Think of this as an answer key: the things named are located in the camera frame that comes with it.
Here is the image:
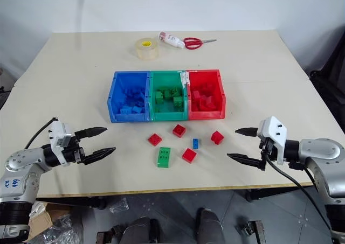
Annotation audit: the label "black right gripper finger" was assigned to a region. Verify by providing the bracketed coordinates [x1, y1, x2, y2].
[234, 127, 259, 138]
[226, 152, 267, 172]

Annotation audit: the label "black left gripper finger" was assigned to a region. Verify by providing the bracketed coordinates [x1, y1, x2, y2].
[74, 127, 108, 140]
[81, 147, 117, 166]

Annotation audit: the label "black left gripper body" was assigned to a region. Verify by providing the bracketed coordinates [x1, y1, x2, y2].
[61, 136, 87, 165]

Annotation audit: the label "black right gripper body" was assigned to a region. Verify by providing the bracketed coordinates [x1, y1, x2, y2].
[259, 137, 277, 163]

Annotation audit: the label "red square building block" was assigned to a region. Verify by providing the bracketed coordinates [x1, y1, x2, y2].
[172, 123, 187, 138]
[181, 148, 198, 164]
[210, 130, 225, 145]
[147, 133, 163, 147]

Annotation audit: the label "red plastic bin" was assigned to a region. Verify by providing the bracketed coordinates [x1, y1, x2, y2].
[185, 69, 227, 121]

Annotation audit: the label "blue plastic bin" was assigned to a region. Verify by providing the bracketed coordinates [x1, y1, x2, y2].
[107, 71, 151, 123]

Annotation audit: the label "small clear plastic bag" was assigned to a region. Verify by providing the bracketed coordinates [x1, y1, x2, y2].
[108, 197, 129, 214]

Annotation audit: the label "long green building block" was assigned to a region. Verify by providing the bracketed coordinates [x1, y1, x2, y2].
[156, 147, 173, 169]

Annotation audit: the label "brown cardboard box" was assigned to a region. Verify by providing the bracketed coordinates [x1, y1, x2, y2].
[27, 203, 71, 240]

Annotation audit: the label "dark rounded shape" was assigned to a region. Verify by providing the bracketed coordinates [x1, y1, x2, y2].
[195, 207, 224, 244]
[112, 216, 160, 244]

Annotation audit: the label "green plastic bin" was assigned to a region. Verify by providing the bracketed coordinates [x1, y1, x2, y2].
[147, 69, 190, 122]

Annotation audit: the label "dark equipment at edge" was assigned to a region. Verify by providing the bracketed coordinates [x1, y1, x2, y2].
[0, 62, 15, 110]

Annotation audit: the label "clear tape roll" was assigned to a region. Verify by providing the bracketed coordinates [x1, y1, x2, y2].
[135, 37, 160, 60]

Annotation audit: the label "white glue bottle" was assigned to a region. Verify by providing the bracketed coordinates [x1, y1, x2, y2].
[158, 31, 185, 50]

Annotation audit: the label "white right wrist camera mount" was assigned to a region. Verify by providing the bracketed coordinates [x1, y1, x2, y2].
[256, 116, 288, 166]

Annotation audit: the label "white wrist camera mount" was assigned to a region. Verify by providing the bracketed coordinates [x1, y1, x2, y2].
[49, 121, 74, 167]
[256, 116, 288, 166]

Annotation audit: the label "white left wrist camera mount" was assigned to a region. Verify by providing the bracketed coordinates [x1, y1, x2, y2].
[49, 121, 74, 167]

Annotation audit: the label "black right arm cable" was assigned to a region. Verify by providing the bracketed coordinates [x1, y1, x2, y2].
[265, 157, 332, 230]

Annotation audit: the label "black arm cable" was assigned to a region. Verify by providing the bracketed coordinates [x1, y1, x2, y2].
[265, 157, 332, 230]
[24, 116, 59, 150]

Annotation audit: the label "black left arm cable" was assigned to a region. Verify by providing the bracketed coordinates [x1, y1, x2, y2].
[24, 116, 59, 150]

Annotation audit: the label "black table frame bar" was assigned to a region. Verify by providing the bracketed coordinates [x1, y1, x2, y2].
[244, 185, 320, 203]

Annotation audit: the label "dark metal bracket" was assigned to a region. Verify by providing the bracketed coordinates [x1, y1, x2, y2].
[95, 227, 114, 244]
[236, 220, 265, 244]

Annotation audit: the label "red handled scissors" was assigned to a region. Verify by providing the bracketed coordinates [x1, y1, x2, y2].
[183, 37, 218, 51]

